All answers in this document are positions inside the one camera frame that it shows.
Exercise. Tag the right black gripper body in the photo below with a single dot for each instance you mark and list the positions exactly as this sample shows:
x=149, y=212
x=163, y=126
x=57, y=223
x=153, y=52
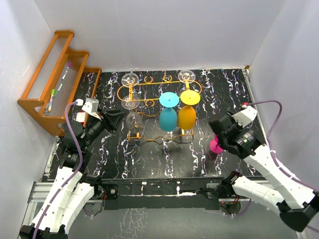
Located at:
x=234, y=121

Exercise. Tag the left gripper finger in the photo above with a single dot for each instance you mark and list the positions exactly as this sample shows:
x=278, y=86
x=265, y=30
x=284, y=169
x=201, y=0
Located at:
x=111, y=113
x=113, y=121

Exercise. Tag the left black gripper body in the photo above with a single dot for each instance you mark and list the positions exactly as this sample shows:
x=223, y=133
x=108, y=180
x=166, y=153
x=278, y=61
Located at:
x=94, y=128

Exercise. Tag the magenta plastic wine glass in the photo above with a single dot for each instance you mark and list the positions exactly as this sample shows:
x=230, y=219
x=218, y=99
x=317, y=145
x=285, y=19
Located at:
x=214, y=146

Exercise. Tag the clear wine glass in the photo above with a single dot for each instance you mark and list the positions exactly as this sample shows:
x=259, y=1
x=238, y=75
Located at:
x=129, y=80
x=133, y=119
x=186, y=77

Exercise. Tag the yellow plastic wine glass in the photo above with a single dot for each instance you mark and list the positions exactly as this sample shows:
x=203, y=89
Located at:
x=187, y=115

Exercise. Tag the blue plastic wine glass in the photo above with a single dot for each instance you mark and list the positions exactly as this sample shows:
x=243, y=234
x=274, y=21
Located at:
x=168, y=116

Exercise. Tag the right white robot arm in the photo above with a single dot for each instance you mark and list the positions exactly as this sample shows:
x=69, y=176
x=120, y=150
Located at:
x=295, y=203

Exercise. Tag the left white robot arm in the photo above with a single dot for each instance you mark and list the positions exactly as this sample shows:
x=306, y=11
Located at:
x=72, y=187

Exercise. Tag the orange wooden shelf rack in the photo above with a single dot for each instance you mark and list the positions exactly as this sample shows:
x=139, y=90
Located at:
x=47, y=76

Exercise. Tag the small white red box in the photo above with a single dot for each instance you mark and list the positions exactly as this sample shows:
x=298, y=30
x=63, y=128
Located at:
x=80, y=117

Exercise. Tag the green capped marker pen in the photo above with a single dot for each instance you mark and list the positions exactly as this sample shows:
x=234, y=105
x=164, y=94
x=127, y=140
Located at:
x=51, y=100

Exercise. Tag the purple capped marker pen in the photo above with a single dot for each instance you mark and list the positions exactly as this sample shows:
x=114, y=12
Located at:
x=66, y=71

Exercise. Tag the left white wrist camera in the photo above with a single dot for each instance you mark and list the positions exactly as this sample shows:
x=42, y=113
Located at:
x=90, y=106

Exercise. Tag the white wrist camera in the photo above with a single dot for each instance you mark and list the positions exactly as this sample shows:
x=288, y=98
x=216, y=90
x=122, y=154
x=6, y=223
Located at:
x=246, y=116
x=90, y=106

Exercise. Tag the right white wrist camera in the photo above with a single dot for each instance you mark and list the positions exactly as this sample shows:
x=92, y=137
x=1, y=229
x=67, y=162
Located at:
x=246, y=116

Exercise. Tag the gold wire wine glass rack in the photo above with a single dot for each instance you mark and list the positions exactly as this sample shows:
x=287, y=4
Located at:
x=150, y=108

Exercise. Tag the black base rail with electronics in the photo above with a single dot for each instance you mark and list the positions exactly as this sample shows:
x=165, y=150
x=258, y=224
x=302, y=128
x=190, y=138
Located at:
x=157, y=193

